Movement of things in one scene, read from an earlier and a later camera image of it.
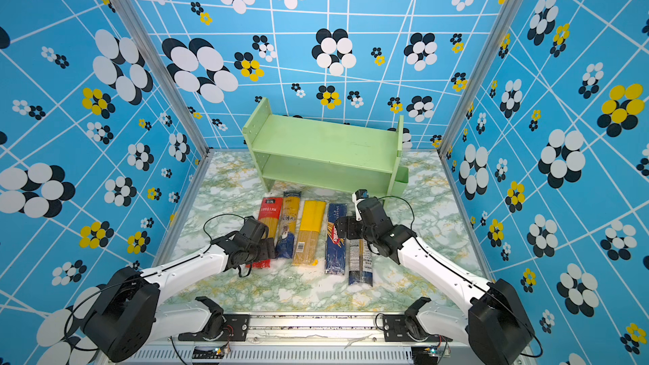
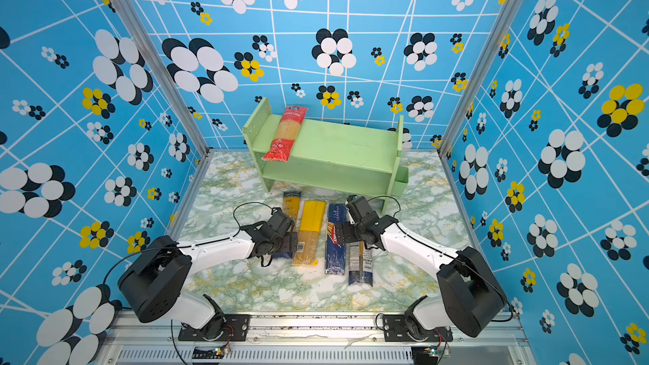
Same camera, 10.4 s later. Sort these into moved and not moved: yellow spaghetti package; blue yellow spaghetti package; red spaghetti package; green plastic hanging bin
Moved: red spaghetti package
Not moved: yellow spaghetti package; green plastic hanging bin; blue yellow spaghetti package
